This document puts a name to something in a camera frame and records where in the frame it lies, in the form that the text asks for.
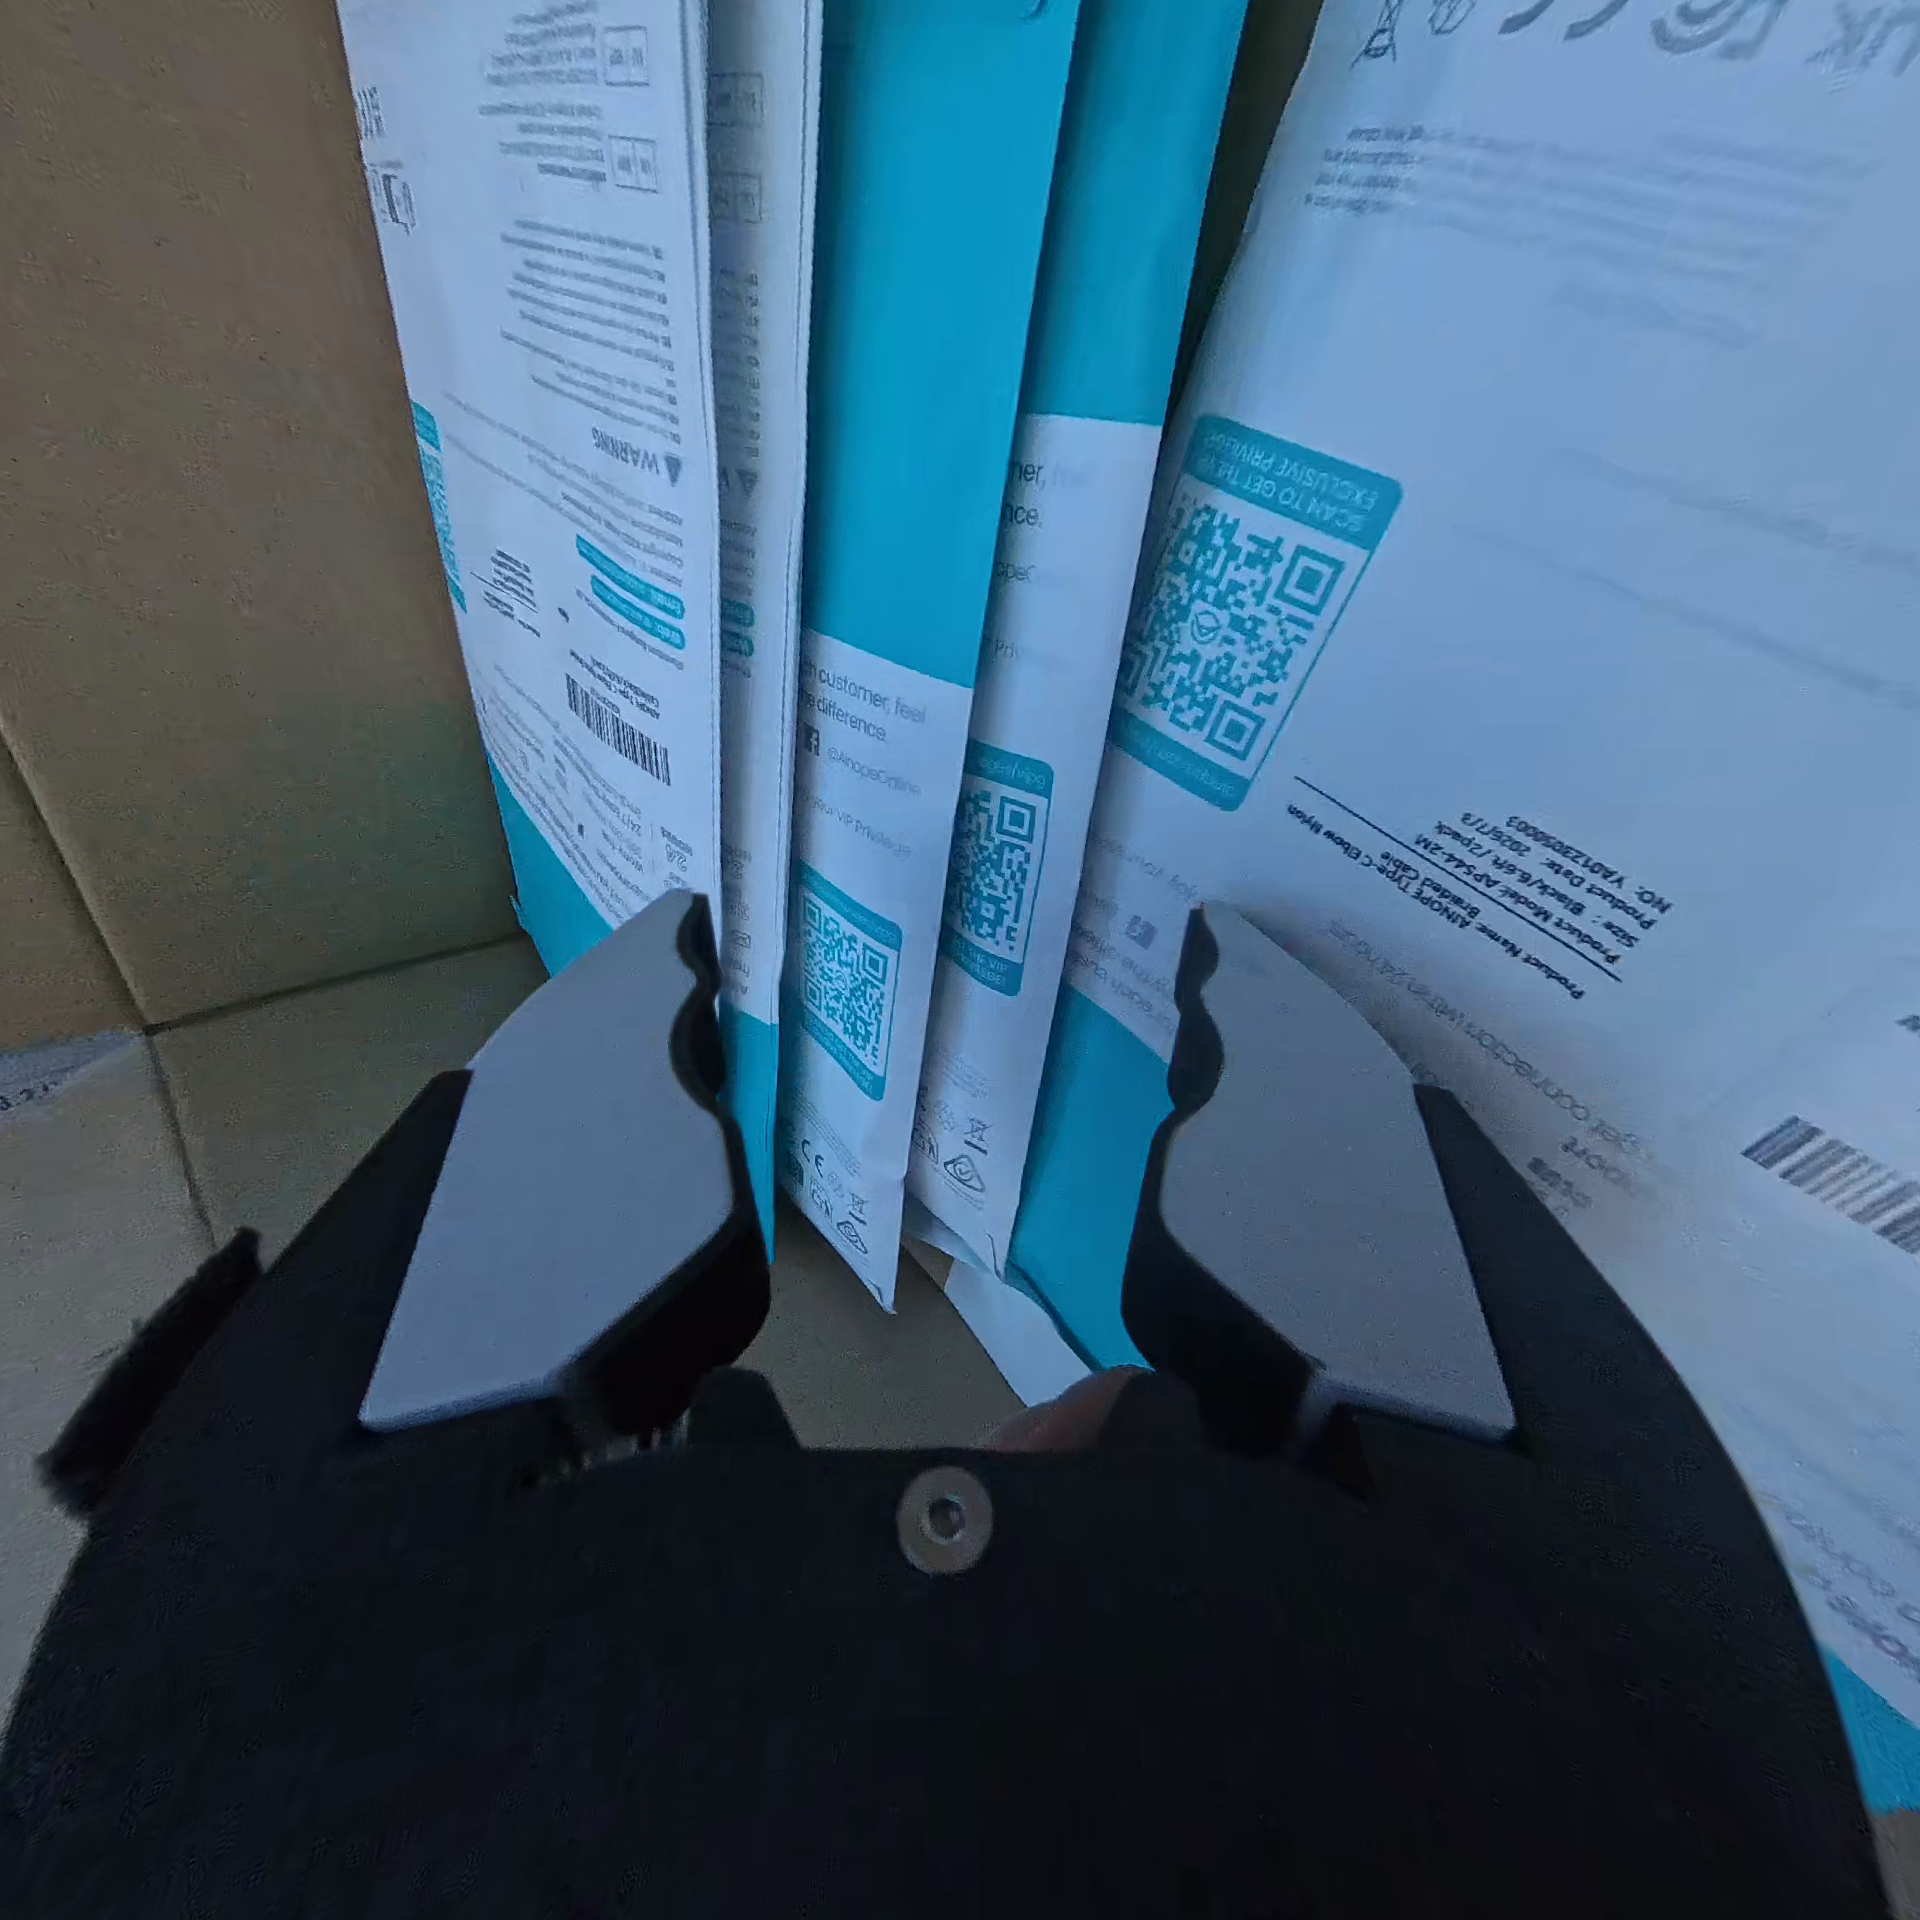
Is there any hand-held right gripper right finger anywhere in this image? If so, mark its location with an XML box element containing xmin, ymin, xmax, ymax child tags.
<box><xmin>1122</xmin><ymin>902</ymin><xmax>1518</xmax><ymax>1471</ymax></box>

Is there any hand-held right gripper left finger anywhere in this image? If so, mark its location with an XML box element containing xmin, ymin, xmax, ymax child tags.
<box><xmin>355</xmin><ymin>888</ymin><xmax>776</xmax><ymax>1446</ymax></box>

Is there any large cardboard box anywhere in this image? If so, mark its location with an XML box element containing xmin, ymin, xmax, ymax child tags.
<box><xmin>0</xmin><ymin>0</ymin><xmax>1337</xmax><ymax>1712</ymax></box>

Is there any stack of teal white packets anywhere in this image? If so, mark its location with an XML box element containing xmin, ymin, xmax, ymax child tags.
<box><xmin>332</xmin><ymin>0</ymin><xmax>1920</xmax><ymax>1802</ymax></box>

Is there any person's right hand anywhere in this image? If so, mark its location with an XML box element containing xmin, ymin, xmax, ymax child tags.
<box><xmin>993</xmin><ymin>1363</ymin><xmax>1152</xmax><ymax>1455</ymax></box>

